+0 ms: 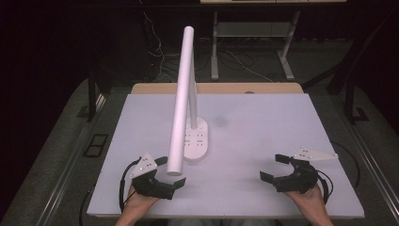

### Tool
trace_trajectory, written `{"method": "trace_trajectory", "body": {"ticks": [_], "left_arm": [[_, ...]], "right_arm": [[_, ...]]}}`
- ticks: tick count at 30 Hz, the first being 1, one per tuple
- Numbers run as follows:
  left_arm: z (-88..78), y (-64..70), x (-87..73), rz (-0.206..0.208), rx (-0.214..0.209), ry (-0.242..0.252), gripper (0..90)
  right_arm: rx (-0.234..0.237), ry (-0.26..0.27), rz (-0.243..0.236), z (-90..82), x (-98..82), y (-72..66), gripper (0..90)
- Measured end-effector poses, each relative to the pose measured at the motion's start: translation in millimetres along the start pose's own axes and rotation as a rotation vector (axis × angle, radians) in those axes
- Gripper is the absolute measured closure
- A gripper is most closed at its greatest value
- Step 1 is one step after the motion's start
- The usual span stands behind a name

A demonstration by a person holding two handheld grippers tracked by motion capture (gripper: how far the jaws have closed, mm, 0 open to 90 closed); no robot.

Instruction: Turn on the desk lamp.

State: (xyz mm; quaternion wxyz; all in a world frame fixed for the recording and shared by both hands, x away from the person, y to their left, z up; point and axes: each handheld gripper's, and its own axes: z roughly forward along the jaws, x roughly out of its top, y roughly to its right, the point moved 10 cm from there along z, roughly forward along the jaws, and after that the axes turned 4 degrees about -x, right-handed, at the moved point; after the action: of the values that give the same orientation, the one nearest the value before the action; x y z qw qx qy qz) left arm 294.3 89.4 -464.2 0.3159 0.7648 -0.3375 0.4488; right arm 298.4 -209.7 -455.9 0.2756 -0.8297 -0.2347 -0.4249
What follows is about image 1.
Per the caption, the grey metal desk frame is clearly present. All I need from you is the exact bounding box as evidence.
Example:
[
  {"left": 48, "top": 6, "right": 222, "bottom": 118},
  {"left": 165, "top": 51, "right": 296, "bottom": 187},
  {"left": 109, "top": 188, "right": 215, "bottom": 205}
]
[{"left": 210, "top": 10, "right": 301, "bottom": 82}]

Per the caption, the black floor cable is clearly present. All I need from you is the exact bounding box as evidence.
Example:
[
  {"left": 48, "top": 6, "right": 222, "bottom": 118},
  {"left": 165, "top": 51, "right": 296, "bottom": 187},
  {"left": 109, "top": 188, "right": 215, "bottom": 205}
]
[
  {"left": 78, "top": 185, "right": 96, "bottom": 226},
  {"left": 331, "top": 141, "right": 361, "bottom": 190}
]

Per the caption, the thin white floor cable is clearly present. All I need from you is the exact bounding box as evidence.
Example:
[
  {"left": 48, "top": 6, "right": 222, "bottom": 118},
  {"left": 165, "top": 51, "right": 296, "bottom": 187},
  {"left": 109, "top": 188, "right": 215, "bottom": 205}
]
[{"left": 225, "top": 49, "right": 275, "bottom": 84}]

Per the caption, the black slanted stand leg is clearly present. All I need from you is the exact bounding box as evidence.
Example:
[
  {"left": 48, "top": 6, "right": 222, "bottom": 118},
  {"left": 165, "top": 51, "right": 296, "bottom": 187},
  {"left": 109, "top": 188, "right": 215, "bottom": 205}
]
[{"left": 301, "top": 13, "right": 394, "bottom": 96}]

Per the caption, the person's right hand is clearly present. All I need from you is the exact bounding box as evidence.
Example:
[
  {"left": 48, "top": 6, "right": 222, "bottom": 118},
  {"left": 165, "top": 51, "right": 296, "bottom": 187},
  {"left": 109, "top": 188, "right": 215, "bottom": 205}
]
[{"left": 283, "top": 185, "right": 327, "bottom": 217}]

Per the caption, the metal floor rail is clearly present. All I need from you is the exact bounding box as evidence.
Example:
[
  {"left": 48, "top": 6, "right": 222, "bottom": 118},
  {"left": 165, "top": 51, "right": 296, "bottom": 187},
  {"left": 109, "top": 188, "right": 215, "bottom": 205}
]
[
  {"left": 340, "top": 116, "right": 399, "bottom": 224},
  {"left": 36, "top": 93, "right": 107, "bottom": 226}
]

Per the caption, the black stand with foot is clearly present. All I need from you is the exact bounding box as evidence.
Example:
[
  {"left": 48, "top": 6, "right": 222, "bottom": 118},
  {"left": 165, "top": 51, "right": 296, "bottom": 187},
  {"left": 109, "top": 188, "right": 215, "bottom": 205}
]
[{"left": 343, "top": 74, "right": 371, "bottom": 124}]

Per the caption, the white desk lamp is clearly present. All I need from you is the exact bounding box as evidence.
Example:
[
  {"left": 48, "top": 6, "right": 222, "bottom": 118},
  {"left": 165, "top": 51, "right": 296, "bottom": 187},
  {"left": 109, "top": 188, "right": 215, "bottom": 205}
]
[{"left": 166, "top": 25, "right": 210, "bottom": 177}]

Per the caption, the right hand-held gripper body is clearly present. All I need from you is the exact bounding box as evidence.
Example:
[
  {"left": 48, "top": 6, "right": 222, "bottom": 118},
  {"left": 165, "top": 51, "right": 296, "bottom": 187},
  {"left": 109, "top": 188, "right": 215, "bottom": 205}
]
[{"left": 272, "top": 146, "right": 340, "bottom": 194}]

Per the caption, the black upright stand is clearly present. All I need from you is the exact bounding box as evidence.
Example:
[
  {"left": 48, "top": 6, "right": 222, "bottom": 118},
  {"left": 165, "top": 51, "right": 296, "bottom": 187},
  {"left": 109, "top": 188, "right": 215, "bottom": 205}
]
[{"left": 77, "top": 67, "right": 99, "bottom": 123}]

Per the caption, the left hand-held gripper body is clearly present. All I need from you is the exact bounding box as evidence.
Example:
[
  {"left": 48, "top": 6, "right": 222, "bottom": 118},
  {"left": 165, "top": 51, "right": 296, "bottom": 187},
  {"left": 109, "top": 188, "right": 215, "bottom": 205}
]
[{"left": 129, "top": 152, "right": 175, "bottom": 201}]

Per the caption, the black floor socket frame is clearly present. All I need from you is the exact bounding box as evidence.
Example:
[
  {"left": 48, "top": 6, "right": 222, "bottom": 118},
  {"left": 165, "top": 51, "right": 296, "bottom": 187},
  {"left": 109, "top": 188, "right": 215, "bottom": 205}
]
[{"left": 83, "top": 133, "right": 109, "bottom": 158}]

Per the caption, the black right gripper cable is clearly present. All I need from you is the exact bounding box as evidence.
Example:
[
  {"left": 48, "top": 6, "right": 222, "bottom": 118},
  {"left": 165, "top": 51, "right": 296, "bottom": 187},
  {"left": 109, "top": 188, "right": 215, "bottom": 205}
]
[{"left": 315, "top": 169, "right": 335, "bottom": 205}]

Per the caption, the white table mat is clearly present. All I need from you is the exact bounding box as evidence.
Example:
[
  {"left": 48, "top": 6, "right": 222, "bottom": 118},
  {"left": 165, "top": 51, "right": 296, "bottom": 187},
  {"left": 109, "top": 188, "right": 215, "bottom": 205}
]
[{"left": 87, "top": 92, "right": 365, "bottom": 219}]

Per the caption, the person's left hand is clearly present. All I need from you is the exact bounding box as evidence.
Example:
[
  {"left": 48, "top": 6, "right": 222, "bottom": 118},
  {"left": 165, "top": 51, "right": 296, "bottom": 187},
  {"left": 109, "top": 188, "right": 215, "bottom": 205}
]
[{"left": 124, "top": 185, "right": 160, "bottom": 215}]

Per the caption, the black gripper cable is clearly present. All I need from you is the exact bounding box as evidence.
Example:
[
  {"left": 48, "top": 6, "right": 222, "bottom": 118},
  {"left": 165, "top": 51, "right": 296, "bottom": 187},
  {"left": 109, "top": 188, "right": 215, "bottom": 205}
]
[
  {"left": 118, "top": 157, "right": 142, "bottom": 213},
  {"left": 315, "top": 169, "right": 335, "bottom": 205}
]

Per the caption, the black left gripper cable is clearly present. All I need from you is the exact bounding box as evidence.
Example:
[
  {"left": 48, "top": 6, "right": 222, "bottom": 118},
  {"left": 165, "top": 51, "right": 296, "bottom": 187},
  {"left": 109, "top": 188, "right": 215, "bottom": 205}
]
[{"left": 118, "top": 157, "right": 142, "bottom": 213}]

